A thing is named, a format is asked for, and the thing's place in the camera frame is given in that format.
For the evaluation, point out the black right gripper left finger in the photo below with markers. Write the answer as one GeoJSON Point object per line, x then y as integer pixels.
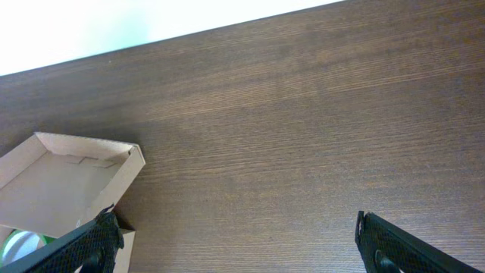
{"type": "Point", "coordinates": [91, 247]}

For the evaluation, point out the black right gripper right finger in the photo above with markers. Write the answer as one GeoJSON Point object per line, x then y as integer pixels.
{"type": "Point", "coordinates": [385, 247]}

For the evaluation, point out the green tape roll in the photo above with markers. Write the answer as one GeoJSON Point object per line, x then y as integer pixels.
{"type": "Point", "coordinates": [21, 243]}

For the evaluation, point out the brown cardboard box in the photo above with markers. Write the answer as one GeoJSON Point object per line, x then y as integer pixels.
{"type": "Point", "coordinates": [53, 183]}

